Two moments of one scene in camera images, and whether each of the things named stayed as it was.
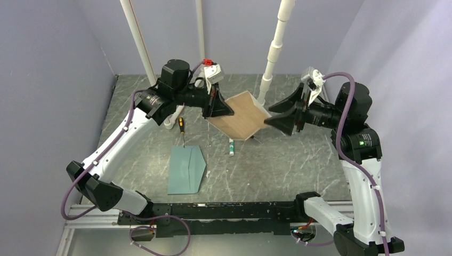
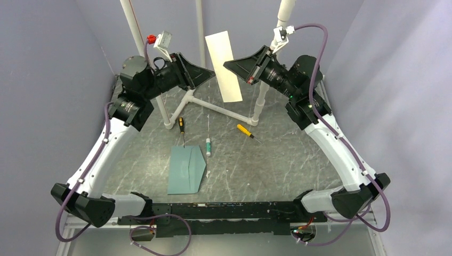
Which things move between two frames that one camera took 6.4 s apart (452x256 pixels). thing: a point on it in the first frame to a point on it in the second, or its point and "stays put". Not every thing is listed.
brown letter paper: (248, 117) to (220, 52)
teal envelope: (186, 166) stays put
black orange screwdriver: (181, 126) stays put
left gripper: (214, 105) to (194, 74)
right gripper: (287, 121) to (248, 68)
